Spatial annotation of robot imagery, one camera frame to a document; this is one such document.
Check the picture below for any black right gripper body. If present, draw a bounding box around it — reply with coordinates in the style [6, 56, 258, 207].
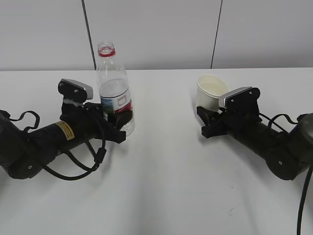
[201, 97, 264, 138]

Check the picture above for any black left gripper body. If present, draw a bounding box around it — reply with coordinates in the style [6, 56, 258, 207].
[60, 102, 126, 143]

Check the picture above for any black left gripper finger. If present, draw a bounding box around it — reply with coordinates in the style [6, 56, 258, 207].
[107, 111, 131, 129]

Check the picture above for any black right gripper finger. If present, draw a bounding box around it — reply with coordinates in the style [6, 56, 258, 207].
[196, 106, 221, 126]

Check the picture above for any white paper cup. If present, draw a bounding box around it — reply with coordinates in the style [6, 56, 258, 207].
[196, 74, 229, 112]

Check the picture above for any clear plastic water bottle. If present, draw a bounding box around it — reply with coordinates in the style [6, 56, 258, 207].
[97, 42, 135, 136]

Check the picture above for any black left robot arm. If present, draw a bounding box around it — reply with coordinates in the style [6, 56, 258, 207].
[0, 102, 126, 181]

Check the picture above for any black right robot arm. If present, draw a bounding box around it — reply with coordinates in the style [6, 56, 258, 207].
[197, 101, 313, 180]

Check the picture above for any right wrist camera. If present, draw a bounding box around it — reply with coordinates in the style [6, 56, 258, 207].
[218, 87, 260, 114]

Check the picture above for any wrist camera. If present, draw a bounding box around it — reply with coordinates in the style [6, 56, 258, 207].
[218, 87, 260, 114]
[58, 79, 93, 103]

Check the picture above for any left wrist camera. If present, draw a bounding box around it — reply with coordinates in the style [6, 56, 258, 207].
[58, 79, 93, 103]

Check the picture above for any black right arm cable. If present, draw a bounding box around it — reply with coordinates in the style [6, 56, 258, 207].
[259, 113, 313, 235]

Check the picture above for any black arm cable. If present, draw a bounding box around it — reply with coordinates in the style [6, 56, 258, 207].
[259, 113, 313, 235]
[0, 110, 107, 181]

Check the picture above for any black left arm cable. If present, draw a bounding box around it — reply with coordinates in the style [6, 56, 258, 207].
[0, 110, 107, 181]

